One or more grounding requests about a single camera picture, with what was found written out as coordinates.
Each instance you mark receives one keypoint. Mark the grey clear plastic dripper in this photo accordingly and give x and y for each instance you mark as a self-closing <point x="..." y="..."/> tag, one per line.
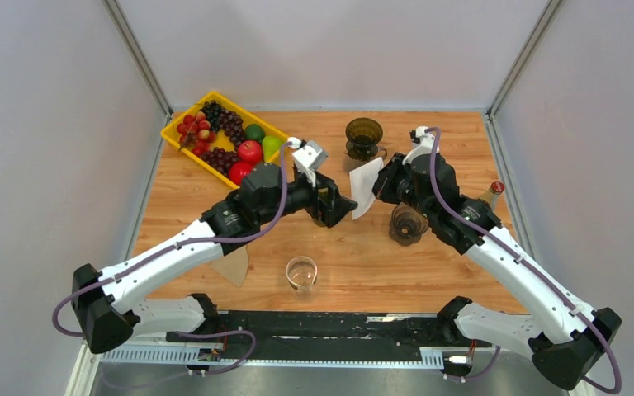
<point x="406" y="226"/>

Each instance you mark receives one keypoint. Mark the red apple with stem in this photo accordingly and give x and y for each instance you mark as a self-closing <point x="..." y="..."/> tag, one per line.
<point x="250" y="151"/>

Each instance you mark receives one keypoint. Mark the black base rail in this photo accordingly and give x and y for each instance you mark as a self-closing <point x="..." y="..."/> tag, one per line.
<point x="329" y="336"/>

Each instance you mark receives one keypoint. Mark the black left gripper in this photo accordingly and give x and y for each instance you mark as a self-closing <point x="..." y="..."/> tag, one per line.
<point x="337" y="205"/>

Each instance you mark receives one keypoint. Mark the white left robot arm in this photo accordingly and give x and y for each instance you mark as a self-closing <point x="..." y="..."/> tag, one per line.
<point x="109" y="303"/>

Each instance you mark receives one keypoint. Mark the cola glass bottle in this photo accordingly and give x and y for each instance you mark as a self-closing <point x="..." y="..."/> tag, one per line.
<point x="491" y="196"/>

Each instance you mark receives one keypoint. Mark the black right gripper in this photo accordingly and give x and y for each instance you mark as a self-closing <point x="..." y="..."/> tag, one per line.
<point x="394" y="167"/>

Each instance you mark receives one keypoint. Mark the red lychee fruit cluster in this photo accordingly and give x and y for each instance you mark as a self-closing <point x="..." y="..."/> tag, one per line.
<point x="196" y="133"/>

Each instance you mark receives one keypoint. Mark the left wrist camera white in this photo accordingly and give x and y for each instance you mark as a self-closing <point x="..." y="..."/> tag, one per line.
<point x="307" y="156"/>

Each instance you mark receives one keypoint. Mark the dark purple grape bunch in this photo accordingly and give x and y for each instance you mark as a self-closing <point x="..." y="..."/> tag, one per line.
<point x="220" y="159"/>

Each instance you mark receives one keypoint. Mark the dark olive coffee dripper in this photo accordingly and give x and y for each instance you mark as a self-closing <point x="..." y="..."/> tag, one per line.
<point x="365" y="134"/>

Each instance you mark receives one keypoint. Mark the yellow plastic fruit tray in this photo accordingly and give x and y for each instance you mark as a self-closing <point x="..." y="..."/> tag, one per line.
<point x="170" y="134"/>

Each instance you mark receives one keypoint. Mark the green Perrier glass bottle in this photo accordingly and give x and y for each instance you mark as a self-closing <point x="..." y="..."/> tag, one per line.
<point x="321" y="222"/>

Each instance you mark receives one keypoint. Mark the green pear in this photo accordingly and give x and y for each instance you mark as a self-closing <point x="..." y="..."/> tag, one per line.
<point x="270" y="145"/>

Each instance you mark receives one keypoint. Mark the ribbed glass coffee server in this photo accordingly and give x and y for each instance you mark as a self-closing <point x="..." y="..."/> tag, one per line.
<point x="354" y="159"/>

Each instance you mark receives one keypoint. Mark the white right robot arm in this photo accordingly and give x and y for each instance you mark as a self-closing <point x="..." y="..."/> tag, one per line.
<point x="561" y="335"/>

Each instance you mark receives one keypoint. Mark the white paper coffee filter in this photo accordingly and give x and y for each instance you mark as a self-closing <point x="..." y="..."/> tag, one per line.
<point x="362" y="180"/>

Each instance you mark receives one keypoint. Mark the clear glass beaker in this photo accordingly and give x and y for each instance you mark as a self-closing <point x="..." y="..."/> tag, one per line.
<point x="302" y="273"/>

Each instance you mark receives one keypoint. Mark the brown paper coffee filter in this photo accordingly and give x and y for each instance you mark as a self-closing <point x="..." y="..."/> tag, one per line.
<point x="233" y="267"/>

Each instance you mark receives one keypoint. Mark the green lime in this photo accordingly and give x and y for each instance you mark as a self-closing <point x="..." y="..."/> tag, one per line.
<point x="254" y="132"/>

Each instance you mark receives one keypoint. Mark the red apple near corner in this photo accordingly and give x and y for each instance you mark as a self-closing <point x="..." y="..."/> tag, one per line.
<point x="239" y="171"/>

